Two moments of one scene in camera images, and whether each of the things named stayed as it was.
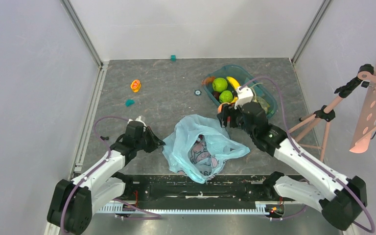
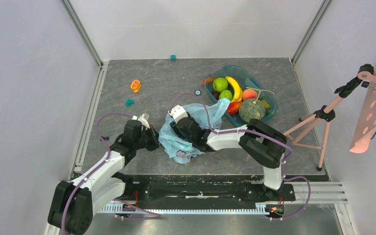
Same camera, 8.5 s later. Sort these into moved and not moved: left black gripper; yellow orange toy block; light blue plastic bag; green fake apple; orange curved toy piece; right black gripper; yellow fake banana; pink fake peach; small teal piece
Moved: pink fake peach; right black gripper; light blue plastic bag
Not moved: yellow fake banana; green fake apple; yellow orange toy block; orange curved toy piece; left black gripper; small teal piece
